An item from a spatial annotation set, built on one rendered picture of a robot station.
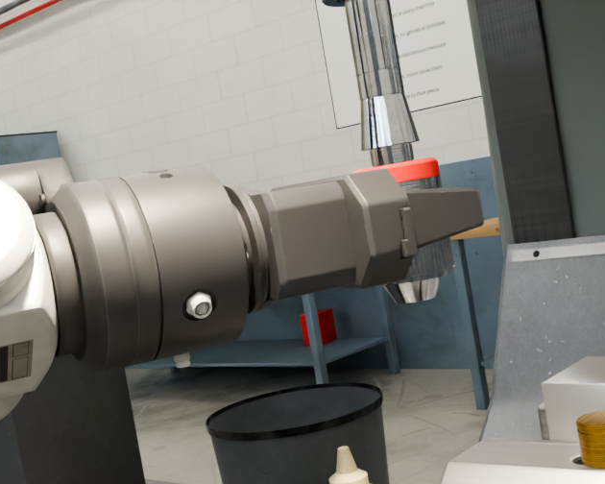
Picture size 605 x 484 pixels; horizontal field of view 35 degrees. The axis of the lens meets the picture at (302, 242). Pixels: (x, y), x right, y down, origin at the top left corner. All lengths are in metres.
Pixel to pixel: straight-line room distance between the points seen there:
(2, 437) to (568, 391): 0.44
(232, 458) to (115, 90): 5.41
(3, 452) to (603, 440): 0.47
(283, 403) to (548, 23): 2.03
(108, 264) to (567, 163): 0.55
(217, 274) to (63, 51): 7.68
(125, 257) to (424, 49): 5.20
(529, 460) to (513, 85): 0.51
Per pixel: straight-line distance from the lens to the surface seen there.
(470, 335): 4.65
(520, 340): 0.87
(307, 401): 2.78
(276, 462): 2.36
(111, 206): 0.42
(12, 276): 0.39
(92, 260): 0.41
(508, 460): 0.44
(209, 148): 6.80
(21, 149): 7.83
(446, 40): 5.50
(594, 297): 0.85
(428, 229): 0.48
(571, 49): 0.87
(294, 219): 0.44
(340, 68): 5.95
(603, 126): 0.86
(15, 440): 0.73
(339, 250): 0.45
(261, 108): 6.41
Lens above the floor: 1.18
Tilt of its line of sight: 3 degrees down
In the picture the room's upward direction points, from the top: 10 degrees counter-clockwise
